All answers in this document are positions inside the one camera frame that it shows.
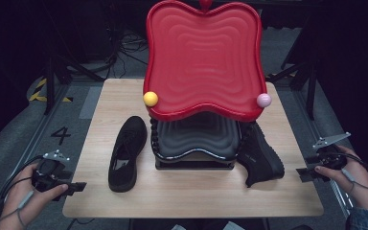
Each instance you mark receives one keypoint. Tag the black shoe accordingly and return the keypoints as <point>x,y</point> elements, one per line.
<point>128,153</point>
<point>262,157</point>

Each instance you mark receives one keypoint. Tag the metal floor rail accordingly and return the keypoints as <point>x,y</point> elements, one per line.
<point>343,198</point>

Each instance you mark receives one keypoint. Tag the person's right hand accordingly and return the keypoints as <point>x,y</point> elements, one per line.
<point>359,179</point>

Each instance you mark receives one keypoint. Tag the black tripod stand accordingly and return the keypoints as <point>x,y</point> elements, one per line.
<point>49,86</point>
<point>311,83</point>

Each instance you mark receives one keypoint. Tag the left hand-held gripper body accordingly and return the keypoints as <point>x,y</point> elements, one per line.
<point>49,174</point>

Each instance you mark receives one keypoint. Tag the person's left hand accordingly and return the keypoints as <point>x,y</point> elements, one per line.
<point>22,198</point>

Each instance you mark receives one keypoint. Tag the red and black shoe rack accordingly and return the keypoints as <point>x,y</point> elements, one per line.
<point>204,64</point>

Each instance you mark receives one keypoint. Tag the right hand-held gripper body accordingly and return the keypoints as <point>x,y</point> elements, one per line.
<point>332,158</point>

